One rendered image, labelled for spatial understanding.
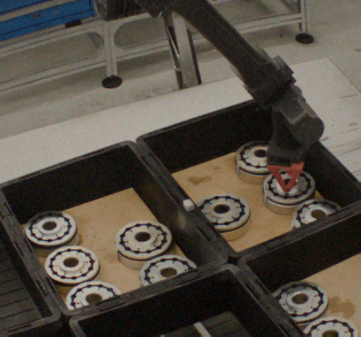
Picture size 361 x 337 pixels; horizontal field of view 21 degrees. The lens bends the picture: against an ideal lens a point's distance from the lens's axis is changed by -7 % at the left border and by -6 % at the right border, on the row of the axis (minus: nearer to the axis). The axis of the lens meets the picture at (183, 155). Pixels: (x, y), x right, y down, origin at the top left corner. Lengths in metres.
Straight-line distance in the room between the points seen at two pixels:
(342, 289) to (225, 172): 0.42
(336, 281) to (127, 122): 0.84
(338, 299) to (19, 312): 0.57
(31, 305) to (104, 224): 0.26
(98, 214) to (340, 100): 0.78
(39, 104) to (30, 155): 1.51
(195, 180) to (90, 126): 0.48
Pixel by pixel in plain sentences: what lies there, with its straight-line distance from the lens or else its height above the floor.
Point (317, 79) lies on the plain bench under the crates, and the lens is 2.51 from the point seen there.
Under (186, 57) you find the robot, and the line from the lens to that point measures 2.61.
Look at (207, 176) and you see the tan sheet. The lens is 1.97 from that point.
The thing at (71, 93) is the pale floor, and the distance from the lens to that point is 3.84.
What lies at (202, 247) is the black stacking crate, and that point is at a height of 0.90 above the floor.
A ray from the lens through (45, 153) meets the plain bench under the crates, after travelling 2.31.
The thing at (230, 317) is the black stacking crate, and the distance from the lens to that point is 1.67.
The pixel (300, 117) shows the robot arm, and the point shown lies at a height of 1.08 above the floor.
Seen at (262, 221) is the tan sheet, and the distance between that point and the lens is 1.85.
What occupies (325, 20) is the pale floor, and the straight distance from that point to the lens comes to 4.28.
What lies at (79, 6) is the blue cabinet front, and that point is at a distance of 3.67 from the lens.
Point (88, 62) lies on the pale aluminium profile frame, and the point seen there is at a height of 0.13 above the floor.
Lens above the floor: 2.02
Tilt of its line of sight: 36 degrees down
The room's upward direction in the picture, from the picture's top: 4 degrees counter-clockwise
